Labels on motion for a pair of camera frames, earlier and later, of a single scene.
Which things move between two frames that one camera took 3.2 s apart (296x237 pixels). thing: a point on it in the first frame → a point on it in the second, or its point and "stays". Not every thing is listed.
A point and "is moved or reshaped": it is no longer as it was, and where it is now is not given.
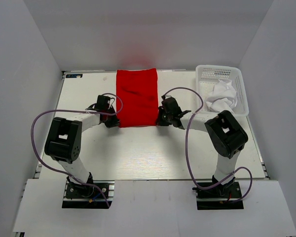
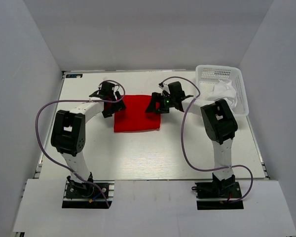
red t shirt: x=138 y=91 is moved or reshaped
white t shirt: x=224 y=97 stays
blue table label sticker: x=74 y=75 stays
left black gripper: x=114 y=123 → x=119 y=106
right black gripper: x=160 y=122 → x=157 y=97
